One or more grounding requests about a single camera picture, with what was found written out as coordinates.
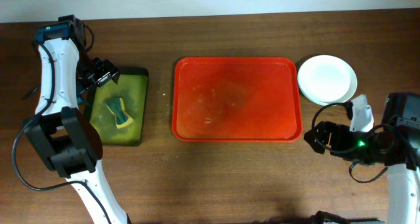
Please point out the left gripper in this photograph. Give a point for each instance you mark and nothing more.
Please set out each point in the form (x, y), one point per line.
(103, 73)

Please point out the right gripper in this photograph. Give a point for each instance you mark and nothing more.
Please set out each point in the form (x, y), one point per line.
(332, 140)

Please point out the green and yellow sponge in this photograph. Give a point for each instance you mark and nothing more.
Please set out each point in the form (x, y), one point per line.
(117, 107)

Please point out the light blue plate top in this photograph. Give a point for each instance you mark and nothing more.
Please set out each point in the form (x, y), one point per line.
(327, 97)

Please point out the white cream plate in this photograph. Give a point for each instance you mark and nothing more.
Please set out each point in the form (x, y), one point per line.
(326, 72)

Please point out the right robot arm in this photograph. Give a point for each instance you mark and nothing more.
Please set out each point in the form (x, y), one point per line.
(394, 143)

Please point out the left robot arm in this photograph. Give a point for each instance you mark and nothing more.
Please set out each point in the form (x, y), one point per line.
(61, 135)

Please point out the red plastic serving tray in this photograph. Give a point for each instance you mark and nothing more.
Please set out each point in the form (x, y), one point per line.
(236, 99)

